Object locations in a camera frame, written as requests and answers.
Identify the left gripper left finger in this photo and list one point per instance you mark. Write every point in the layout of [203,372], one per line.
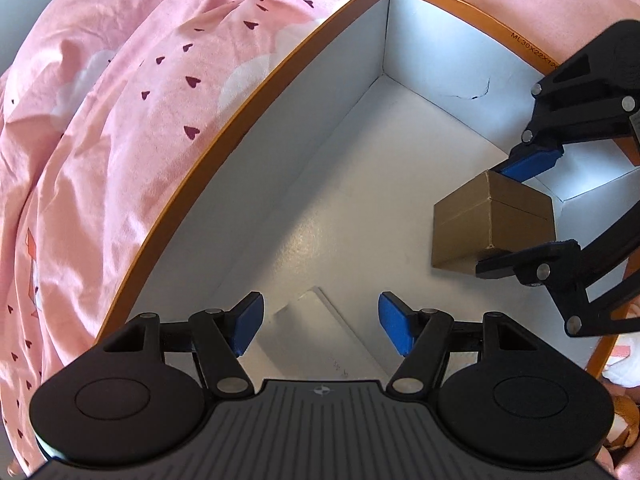
[219,338]

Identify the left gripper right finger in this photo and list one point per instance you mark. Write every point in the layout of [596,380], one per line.
[420,337]

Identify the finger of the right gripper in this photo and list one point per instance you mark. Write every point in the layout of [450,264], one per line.
[554,263]
[526,161]

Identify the brown kraft small box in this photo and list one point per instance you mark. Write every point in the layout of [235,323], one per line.
[489,216]

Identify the white long box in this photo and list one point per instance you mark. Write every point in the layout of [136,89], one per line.
[307,339]

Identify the brown plush sailor dog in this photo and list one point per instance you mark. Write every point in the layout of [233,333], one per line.
[624,432]

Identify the orange cardboard storage box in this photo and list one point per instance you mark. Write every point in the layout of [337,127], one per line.
[328,174]

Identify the pink patterned duvet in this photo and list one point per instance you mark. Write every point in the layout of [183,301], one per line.
[106,107]

